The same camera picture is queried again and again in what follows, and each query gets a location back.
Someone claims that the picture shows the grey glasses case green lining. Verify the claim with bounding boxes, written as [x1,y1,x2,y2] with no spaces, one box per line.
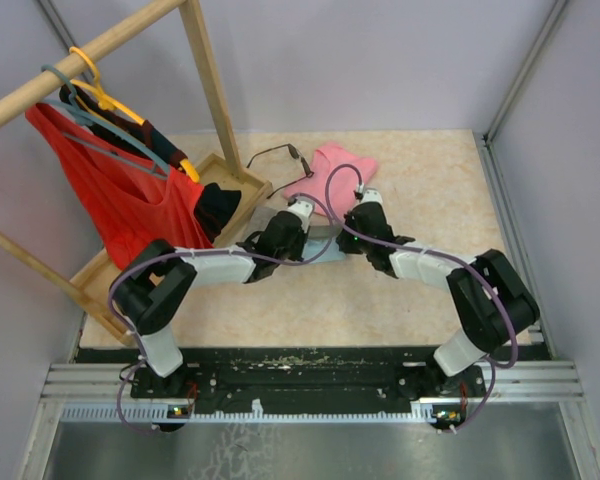
[245,206,278,236]

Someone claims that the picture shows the small light blue cloth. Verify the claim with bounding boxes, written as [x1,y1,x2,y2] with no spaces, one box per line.
[302,237,346,264]

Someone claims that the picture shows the pink glasses case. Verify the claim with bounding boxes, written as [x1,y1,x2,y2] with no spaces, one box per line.
[308,225,341,241]

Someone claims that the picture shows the tortoiseshell sunglasses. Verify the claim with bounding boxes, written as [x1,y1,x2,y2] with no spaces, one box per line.
[246,143,315,200]

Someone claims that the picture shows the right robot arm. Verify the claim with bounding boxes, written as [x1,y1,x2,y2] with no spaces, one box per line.
[336,201,540,396]

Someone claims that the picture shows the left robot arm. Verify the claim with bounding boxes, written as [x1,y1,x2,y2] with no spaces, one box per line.
[108,201,314,397]

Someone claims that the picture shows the pink folded shirt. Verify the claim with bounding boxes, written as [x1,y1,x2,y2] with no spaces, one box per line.
[283,142,379,219]

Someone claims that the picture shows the dark striped hanging garment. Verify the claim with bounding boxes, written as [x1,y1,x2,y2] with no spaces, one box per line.
[59,84,242,242]

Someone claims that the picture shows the red hanging shirt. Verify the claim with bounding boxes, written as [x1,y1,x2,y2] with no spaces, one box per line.
[25,103,212,269]

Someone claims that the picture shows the wooden clothes rack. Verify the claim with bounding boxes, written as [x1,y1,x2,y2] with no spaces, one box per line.
[0,1,272,346]

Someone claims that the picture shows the yellow plastic hanger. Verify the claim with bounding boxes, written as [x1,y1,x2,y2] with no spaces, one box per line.
[69,46,200,183]

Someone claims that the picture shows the grey-blue plastic hanger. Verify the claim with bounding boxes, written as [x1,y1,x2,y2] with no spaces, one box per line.
[41,64,171,179]

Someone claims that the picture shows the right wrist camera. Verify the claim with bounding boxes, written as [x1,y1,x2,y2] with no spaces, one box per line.
[354,184,383,205]

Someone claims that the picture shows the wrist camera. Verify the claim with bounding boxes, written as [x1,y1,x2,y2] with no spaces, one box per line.
[354,184,383,205]
[286,196,315,234]

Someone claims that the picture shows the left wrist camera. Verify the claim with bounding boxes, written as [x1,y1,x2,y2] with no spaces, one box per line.
[286,196,315,234]

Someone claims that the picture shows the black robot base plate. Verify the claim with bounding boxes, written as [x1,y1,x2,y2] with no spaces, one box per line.
[74,343,486,432]

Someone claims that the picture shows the aluminium frame rail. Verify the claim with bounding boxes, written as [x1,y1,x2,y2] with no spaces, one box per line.
[20,362,589,479]

